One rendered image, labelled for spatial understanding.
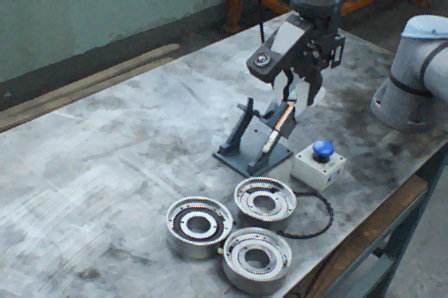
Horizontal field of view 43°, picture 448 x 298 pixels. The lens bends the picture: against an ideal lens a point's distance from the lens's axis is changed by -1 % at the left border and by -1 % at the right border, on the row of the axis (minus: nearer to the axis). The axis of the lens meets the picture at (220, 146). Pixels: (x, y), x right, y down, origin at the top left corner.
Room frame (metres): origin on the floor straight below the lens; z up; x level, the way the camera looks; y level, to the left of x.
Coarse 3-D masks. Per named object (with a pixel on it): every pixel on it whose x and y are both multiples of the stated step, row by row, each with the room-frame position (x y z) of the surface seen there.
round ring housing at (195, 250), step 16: (176, 208) 0.67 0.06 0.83; (208, 208) 0.68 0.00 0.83; (224, 208) 0.67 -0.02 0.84; (192, 224) 0.66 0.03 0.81; (208, 224) 0.65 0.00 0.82; (224, 224) 0.65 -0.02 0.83; (176, 240) 0.60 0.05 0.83; (224, 240) 0.61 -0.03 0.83; (192, 256) 0.59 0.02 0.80; (208, 256) 0.60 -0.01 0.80
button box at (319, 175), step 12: (312, 144) 0.87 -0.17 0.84; (300, 156) 0.83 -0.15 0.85; (312, 156) 0.84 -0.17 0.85; (336, 156) 0.85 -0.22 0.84; (300, 168) 0.82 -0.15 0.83; (312, 168) 0.81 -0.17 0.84; (324, 168) 0.81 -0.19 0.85; (336, 168) 0.82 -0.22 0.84; (300, 180) 0.82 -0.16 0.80; (312, 180) 0.80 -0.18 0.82; (324, 180) 0.79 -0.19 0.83; (336, 180) 0.83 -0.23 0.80
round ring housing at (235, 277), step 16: (240, 240) 0.62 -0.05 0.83; (272, 240) 0.63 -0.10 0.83; (224, 256) 0.57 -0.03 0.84; (240, 256) 0.59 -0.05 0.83; (256, 256) 0.61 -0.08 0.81; (272, 256) 0.59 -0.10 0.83; (288, 256) 0.60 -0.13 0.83; (240, 272) 0.54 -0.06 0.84; (256, 272) 0.56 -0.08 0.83; (288, 272) 0.56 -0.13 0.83; (240, 288) 0.55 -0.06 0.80; (256, 288) 0.53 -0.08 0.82; (272, 288) 0.54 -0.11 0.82
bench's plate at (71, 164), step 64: (192, 64) 1.18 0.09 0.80; (384, 64) 1.33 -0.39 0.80; (64, 128) 0.87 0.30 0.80; (128, 128) 0.90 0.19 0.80; (192, 128) 0.93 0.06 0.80; (256, 128) 0.96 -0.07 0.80; (320, 128) 1.00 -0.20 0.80; (384, 128) 1.03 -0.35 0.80; (0, 192) 0.67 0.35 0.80; (64, 192) 0.70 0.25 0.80; (128, 192) 0.72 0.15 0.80; (192, 192) 0.74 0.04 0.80; (384, 192) 0.82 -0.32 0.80; (0, 256) 0.54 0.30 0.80; (64, 256) 0.56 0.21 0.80; (128, 256) 0.58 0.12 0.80; (320, 256) 0.64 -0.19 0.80
